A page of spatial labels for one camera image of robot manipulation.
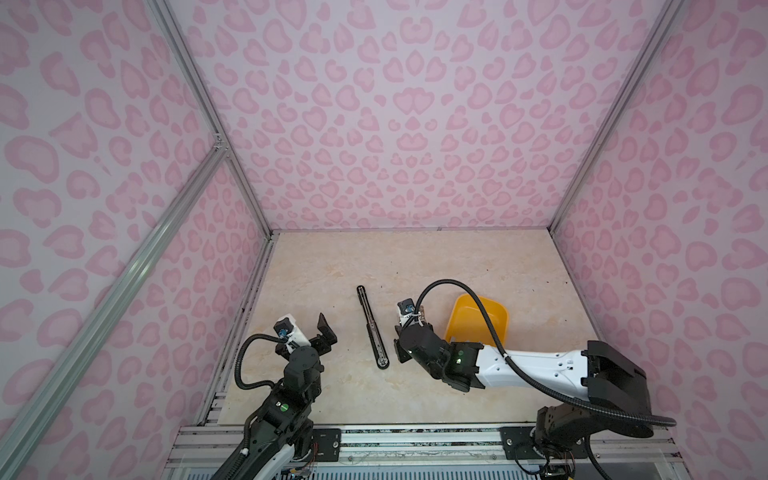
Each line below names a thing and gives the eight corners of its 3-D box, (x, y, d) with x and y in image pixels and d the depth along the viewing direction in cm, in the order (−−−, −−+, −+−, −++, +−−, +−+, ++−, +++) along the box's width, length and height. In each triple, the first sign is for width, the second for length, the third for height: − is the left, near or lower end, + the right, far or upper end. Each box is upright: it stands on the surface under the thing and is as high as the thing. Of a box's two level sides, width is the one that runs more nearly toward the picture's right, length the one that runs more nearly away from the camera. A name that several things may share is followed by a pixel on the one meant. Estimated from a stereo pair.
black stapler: (379, 370, 87) (379, 368, 85) (355, 290, 104) (354, 287, 103) (390, 367, 87) (390, 364, 86) (364, 288, 105) (363, 284, 103)
